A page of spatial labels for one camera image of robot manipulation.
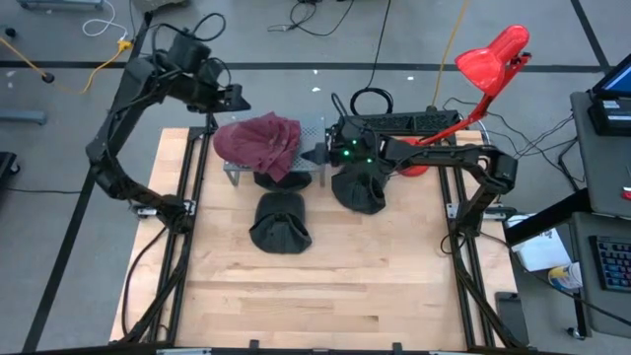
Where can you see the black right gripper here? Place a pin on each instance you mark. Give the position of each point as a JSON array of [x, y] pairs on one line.
[[357, 145]]

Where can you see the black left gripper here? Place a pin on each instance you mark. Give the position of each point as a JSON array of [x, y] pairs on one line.
[[207, 93]]

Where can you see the dark grey baseball cap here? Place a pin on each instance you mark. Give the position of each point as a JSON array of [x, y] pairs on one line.
[[281, 227], [360, 194]]

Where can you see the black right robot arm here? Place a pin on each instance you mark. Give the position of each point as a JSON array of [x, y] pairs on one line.
[[443, 155]]

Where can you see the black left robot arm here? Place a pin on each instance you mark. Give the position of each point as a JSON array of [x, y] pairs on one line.
[[143, 74]]

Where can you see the grey perforated metal shelf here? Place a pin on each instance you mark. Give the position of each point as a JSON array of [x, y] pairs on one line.
[[313, 133]]

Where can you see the black baseball cap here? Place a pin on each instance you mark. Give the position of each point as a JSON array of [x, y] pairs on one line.
[[291, 182]]

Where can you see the black perforated metal box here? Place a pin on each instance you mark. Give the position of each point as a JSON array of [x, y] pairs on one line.
[[419, 120]]

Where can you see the red desk lamp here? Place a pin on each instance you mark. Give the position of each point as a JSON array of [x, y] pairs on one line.
[[485, 66]]

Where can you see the grey metal floor foot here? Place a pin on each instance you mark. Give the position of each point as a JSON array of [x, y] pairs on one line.
[[22, 117], [59, 4]]

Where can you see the black table edge clip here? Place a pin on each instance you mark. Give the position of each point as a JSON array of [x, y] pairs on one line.
[[397, 347], [254, 346]]

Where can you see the black desk beam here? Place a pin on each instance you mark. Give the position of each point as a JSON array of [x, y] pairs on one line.
[[542, 219]]

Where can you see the white yellow blue container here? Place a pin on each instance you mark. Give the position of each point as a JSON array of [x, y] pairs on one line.
[[564, 277]]

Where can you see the grey cart top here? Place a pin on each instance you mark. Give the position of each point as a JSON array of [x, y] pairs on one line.
[[599, 167]]

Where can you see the black laptop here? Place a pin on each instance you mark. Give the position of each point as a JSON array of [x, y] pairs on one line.
[[611, 113]]

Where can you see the small red object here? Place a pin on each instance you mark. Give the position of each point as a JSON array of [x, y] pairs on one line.
[[627, 193]]

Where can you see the black keyboard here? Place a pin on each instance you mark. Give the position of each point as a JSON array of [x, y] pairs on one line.
[[613, 263]]

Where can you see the grey desk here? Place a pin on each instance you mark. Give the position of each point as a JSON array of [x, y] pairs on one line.
[[604, 310]]

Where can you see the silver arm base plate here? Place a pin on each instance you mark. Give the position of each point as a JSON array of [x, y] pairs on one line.
[[143, 211], [500, 213]]

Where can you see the black aluminium table frame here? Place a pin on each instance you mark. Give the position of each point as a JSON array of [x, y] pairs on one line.
[[169, 278]]

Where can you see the silver frame bracket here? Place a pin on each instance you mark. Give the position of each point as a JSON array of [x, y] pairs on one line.
[[182, 351]]

